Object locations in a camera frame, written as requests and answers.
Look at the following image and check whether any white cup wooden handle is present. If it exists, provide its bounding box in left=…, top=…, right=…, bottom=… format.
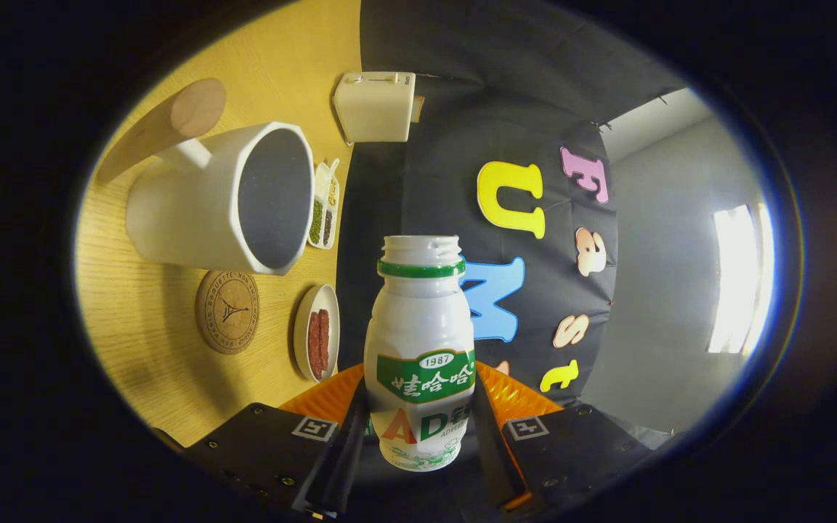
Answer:
left=97, top=78, right=315, bottom=277

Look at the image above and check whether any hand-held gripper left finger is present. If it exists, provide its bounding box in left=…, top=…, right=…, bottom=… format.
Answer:
left=185, top=363, right=370, bottom=520

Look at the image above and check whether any round cork coaster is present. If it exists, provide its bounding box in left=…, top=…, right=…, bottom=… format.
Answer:
left=195, top=270, right=261, bottom=355

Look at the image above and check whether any white round plate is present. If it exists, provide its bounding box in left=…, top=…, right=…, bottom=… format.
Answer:
left=293, top=283, right=341, bottom=384

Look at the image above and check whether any white juice bottle green label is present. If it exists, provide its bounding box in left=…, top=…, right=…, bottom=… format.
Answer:
left=363, top=235, right=477, bottom=473

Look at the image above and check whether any cream toaster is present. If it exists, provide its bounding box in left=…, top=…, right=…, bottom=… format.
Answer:
left=333, top=71, right=417, bottom=145

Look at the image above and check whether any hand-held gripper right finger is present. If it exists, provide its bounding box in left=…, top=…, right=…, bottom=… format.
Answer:
left=471, top=361, right=655, bottom=513

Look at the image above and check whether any white sectioned condiment dish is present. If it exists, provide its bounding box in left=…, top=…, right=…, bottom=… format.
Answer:
left=307, top=158, right=341, bottom=251

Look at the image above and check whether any wooden table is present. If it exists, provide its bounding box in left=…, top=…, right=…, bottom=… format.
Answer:
left=73, top=0, right=363, bottom=447

